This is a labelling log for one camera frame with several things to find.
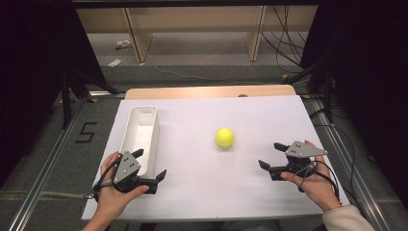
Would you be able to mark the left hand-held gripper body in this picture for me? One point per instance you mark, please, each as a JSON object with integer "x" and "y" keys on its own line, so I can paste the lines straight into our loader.
{"x": 127, "y": 166}

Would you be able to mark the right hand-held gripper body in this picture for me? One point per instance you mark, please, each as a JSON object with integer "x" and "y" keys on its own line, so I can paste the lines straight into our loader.
{"x": 303, "y": 149}

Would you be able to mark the white plastic bin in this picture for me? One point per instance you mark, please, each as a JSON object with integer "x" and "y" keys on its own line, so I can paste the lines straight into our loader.
{"x": 141, "y": 134}

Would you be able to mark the yellow tennis ball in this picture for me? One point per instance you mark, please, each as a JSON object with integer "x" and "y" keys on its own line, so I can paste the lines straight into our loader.
{"x": 224, "y": 137}

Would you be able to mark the person's left hand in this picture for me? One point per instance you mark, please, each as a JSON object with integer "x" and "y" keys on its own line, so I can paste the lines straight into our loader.
{"x": 110, "y": 199}

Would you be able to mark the person's right hand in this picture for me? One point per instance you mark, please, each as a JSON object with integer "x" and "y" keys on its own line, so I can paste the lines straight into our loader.
{"x": 319, "y": 189}

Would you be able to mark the white board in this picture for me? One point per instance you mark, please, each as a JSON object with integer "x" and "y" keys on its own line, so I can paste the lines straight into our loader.
{"x": 205, "y": 186}

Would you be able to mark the black metal stand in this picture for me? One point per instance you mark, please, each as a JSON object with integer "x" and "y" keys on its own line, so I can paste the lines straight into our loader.
{"x": 327, "y": 96}
{"x": 66, "y": 102}

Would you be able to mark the wooden table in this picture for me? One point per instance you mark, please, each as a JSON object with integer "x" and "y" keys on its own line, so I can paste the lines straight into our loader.
{"x": 192, "y": 92}

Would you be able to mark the white paper scrap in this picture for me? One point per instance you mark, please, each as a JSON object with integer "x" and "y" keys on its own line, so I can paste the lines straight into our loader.
{"x": 114, "y": 63}

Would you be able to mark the dark curtain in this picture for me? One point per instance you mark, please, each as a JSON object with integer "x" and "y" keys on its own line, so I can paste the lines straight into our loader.
{"x": 29, "y": 80}
{"x": 375, "y": 80}

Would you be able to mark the small white packet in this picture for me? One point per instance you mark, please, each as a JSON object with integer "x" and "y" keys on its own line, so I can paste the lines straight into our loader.
{"x": 123, "y": 44}

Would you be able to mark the wooden shelf unit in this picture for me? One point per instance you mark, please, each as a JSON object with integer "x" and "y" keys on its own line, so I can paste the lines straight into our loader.
{"x": 141, "y": 35}

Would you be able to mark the short aluminium rail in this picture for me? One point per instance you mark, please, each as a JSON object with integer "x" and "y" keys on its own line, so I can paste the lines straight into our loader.
{"x": 106, "y": 94}

